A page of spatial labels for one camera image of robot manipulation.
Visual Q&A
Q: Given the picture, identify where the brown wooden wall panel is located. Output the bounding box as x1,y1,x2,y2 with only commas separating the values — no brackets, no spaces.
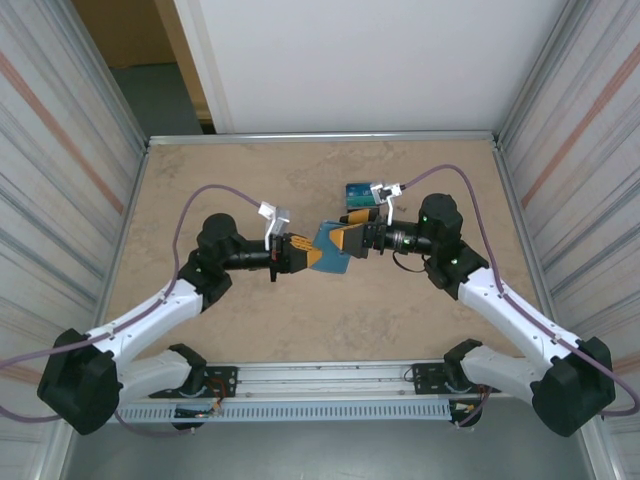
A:
72,0,177,69

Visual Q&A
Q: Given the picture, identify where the ribbed translucent side panel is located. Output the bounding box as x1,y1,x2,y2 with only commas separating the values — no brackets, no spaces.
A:
499,0,640,480
0,0,149,480

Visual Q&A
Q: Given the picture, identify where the small circuit board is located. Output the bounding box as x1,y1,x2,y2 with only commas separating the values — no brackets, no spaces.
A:
173,402,222,419

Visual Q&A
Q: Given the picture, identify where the aluminium frame side bar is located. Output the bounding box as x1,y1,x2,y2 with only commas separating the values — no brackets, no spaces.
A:
492,139,556,331
97,142,152,334

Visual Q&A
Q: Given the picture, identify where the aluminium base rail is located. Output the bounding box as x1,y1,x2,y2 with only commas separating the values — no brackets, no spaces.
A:
199,360,451,401

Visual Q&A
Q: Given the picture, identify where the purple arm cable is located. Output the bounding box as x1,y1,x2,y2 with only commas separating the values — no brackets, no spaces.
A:
399,164,640,417
0,184,264,437

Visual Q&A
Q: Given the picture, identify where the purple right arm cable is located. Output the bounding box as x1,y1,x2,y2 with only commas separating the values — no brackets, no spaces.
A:
399,164,640,417

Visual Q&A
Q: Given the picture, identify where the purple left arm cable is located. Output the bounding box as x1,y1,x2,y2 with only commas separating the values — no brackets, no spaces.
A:
0,184,264,437

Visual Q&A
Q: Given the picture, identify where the aluminium frame cross bar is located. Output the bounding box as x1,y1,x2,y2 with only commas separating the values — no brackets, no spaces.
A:
147,130,501,148

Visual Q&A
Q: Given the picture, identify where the grey slotted cable duct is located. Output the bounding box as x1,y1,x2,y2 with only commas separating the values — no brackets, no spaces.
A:
113,399,454,425

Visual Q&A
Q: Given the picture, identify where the aluminium corner post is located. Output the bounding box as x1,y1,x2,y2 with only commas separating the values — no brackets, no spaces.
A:
497,0,594,149
67,0,152,151

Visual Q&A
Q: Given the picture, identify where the white door frame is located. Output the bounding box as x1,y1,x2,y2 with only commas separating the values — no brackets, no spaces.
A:
172,0,236,135

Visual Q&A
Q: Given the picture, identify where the blue card holder wallet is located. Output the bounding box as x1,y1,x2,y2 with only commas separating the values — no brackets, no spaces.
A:
308,221,352,275

